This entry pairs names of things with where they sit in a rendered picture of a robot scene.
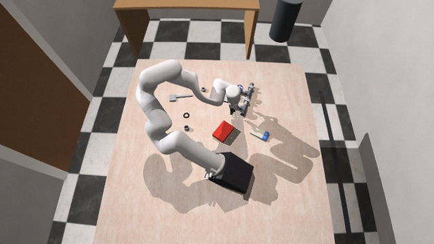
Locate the grey pipe manifold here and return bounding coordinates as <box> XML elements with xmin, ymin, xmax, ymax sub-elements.
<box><xmin>237</xmin><ymin>83</ymin><xmax>254</xmax><ymax>116</ymax></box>

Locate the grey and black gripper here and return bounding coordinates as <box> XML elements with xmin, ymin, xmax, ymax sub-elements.
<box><xmin>229</xmin><ymin>102</ymin><xmax>238</xmax><ymax>115</ymax></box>

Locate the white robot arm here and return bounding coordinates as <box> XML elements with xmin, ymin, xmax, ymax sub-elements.
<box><xmin>136</xmin><ymin>60</ymin><xmax>241</xmax><ymax>180</ymax></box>

